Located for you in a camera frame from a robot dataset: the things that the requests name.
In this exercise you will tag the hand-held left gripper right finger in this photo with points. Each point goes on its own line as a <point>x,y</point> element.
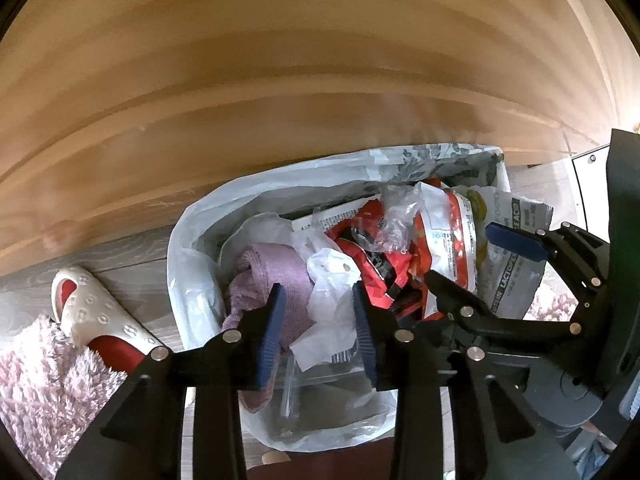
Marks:
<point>367,345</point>

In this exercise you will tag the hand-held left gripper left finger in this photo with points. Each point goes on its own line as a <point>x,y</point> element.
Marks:
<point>272,340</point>

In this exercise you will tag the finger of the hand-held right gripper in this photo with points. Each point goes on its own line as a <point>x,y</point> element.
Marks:
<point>450,295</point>
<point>515,240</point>

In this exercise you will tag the yellow packet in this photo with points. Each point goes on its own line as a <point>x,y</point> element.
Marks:
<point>477,220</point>

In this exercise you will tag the white and green foil pouch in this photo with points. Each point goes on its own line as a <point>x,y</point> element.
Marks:
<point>520,285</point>

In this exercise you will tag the clear plastic clamshell box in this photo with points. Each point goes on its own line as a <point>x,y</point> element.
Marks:
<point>340,385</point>

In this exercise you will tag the red and white snack bag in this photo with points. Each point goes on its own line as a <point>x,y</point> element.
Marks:
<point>450,240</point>

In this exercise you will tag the white plastic bag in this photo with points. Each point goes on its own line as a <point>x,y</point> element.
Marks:
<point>325,310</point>

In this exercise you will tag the purple knit cloth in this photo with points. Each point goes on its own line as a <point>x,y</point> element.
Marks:
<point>280,270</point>

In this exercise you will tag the red snack packet black stripe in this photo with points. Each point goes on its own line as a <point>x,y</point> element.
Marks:
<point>365,265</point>

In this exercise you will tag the small clear plastic wrap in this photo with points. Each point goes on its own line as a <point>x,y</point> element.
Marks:
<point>400,210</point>

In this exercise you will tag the crinkled red snack wrapper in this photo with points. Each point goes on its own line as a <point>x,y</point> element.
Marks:
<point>367,212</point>

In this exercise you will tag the butterfly print trash bin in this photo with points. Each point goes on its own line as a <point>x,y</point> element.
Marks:
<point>430,160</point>

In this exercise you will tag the trash bin with bag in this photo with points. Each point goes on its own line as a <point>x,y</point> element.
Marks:
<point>200,240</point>

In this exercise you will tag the white printed milk carton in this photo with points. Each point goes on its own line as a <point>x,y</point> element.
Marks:
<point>325,220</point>

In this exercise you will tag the dark red stool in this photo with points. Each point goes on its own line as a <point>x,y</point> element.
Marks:
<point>325,465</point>

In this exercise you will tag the white perforated slipper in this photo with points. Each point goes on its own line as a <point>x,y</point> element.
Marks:
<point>100,310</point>

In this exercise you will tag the pink shaggy rug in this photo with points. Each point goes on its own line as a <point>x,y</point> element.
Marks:
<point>40,390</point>

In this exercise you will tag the wooden bed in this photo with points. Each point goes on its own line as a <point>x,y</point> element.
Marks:
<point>300,60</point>

